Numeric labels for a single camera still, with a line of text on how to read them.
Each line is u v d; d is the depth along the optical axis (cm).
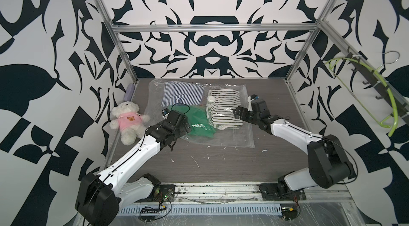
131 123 89
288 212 71
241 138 89
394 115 52
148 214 71
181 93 105
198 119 94
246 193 76
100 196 38
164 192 73
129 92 113
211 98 102
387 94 55
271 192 74
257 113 70
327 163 44
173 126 60
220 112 99
